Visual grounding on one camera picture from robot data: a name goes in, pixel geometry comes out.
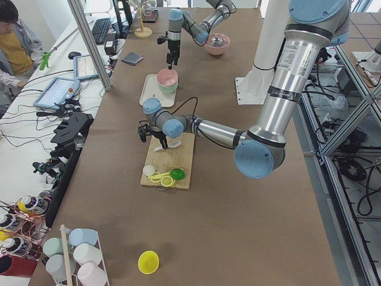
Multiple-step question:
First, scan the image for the grey folded cloth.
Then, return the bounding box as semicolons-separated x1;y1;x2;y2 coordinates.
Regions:
121;52;144;66

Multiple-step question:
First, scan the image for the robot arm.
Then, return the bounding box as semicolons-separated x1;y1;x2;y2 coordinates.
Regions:
143;1;351;179
157;0;236;70

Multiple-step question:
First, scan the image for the cream rabbit tray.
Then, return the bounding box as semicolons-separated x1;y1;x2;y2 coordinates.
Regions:
139;74;176;108

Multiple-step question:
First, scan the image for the seated person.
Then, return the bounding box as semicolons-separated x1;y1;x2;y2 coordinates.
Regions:
1;1;43;89

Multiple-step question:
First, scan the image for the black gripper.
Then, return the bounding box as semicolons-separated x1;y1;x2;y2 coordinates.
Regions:
138;120;168;149
157;31;181;70

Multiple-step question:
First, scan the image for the wooden cutting board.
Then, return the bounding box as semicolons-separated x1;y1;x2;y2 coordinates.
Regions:
144;133;195;189

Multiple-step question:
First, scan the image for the large pink bowl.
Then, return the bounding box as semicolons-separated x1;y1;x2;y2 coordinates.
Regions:
204;33;230;56

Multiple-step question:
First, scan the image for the yellow plastic knife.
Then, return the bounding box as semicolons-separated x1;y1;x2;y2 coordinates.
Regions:
148;172;171;180

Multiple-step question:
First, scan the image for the white ceramic spoon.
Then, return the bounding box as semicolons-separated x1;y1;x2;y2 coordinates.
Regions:
154;140;182;152

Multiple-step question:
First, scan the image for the green lime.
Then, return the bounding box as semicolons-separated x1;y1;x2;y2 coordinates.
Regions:
170;168;186;181

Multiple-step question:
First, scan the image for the blue teach pendant tablet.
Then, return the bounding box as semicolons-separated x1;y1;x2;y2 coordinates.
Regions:
33;77;80;110

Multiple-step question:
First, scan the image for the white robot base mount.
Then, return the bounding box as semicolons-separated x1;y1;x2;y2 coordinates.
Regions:
236;0;289;105

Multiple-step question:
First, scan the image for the yellow plastic cup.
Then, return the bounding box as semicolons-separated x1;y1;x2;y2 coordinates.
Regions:
138;250;160;275

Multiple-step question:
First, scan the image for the metal ice scoop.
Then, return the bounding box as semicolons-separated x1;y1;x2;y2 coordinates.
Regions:
210;36;224;47

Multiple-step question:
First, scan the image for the lemon half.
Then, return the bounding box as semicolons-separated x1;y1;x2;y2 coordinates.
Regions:
160;175;176;188

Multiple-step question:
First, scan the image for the small pink bowl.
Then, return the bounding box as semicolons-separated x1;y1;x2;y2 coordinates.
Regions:
157;69;178;86

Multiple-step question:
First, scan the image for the green bowl stack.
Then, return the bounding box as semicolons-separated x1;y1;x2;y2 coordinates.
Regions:
158;82;178;94

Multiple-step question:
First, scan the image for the cup rack with cups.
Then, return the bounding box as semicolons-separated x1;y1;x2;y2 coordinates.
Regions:
43;225;110;285

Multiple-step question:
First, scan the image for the sauce bottle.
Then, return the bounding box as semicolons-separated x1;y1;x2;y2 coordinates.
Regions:
18;196;49;215

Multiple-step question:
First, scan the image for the black keyboard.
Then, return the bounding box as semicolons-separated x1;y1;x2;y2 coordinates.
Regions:
91;18;111;45

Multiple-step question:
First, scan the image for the white garlic bulb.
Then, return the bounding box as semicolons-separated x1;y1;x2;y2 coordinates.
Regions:
142;164;156;177

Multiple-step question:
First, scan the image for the wooden mug tree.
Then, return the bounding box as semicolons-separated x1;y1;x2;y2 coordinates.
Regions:
129;0;152;38

